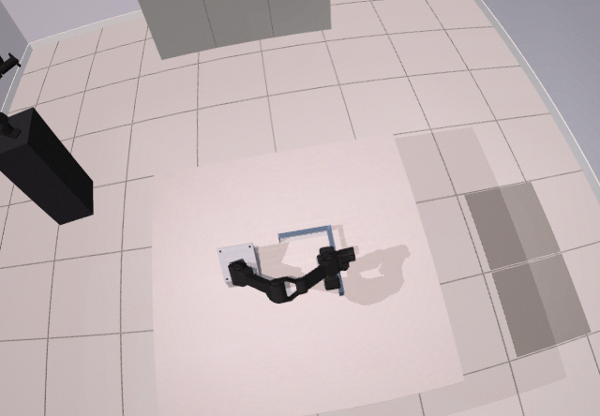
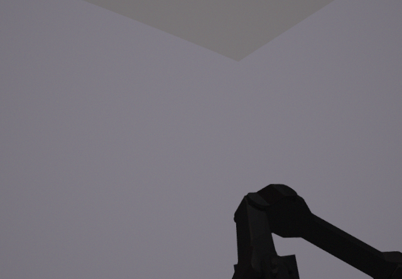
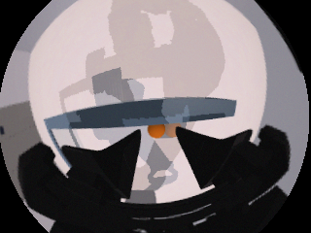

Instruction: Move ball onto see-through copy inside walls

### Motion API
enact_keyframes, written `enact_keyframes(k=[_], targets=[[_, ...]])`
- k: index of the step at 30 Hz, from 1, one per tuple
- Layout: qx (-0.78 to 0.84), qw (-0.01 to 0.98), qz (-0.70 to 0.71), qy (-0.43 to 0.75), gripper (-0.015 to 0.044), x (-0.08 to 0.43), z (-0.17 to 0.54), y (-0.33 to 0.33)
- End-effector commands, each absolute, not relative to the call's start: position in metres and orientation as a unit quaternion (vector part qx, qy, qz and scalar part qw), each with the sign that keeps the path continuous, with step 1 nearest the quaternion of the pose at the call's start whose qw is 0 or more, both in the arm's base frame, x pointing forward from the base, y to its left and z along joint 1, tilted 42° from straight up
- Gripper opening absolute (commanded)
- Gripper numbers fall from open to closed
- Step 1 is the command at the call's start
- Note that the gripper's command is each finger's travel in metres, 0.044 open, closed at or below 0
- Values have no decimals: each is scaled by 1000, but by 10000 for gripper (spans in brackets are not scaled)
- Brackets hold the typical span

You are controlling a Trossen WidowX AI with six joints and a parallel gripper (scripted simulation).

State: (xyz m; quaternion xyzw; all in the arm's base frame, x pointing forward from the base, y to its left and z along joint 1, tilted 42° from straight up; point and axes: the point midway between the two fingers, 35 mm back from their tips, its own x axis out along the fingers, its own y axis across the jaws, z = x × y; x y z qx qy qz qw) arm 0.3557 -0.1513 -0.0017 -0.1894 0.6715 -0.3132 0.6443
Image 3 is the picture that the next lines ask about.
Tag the translucent orange ball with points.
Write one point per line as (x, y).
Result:
(171, 128)

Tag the orange-brown ball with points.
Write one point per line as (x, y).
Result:
(156, 130)

